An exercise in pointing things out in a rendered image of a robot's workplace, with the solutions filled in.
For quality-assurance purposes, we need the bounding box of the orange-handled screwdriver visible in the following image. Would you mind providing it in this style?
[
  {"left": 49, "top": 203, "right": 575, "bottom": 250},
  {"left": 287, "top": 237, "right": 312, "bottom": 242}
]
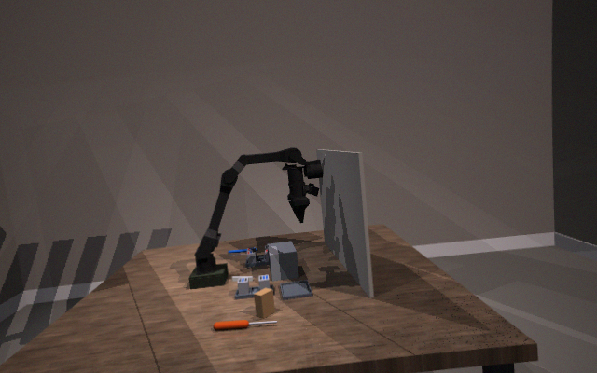
[{"left": 214, "top": 320, "right": 277, "bottom": 331}]

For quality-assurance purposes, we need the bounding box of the white flat bar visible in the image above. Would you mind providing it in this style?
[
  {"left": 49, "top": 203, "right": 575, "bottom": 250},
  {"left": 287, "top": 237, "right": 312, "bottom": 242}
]
[{"left": 232, "top": 276, "right": 254, "bottom": 282}]

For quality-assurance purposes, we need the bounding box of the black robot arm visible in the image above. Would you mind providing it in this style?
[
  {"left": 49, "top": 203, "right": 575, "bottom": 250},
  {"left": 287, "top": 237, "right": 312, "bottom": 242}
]
[{"left": 194, "top": 147, "right": 323, "bottom": 275}]

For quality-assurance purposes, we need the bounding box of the tan cardboard box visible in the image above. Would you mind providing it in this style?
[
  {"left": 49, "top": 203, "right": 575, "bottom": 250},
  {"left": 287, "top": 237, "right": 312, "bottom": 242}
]
[{"left": 254, "top": 287, "right": 275, "bottom": 319}]

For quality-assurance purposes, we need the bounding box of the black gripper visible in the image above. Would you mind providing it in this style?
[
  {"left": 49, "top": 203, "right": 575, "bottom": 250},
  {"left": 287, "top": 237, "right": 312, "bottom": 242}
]
[{"left": 287, "top": 180, "right": 310, "bottom": 223}]

